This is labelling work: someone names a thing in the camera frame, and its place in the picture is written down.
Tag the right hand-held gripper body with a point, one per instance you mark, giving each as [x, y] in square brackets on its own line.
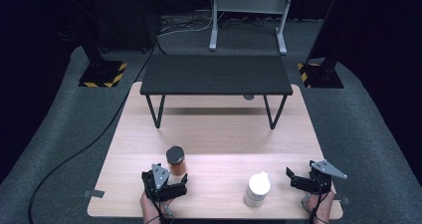
[323, 176]

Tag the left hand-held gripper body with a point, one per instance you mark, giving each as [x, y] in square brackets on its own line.
[158, 179]

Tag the orange spice jar black lid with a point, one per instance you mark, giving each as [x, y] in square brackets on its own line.
[176, 162]

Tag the white plastic bottle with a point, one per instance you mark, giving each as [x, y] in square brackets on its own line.
[257, 189]

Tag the black shelf with metal legs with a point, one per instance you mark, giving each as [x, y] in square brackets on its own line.
[215, 74]

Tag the person's right hand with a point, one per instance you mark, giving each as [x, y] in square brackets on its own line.
[323, 205]

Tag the person's left hand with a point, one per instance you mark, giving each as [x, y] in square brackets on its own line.
[151, 209]

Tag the grey tape strip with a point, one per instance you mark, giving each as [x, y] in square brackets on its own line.
[344, 200]
[94, 193]

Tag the grey metal stand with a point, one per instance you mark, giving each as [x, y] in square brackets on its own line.
[248, 5]

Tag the black post with striped base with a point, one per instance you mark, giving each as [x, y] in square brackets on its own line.
[321, 74]
[103, 74]

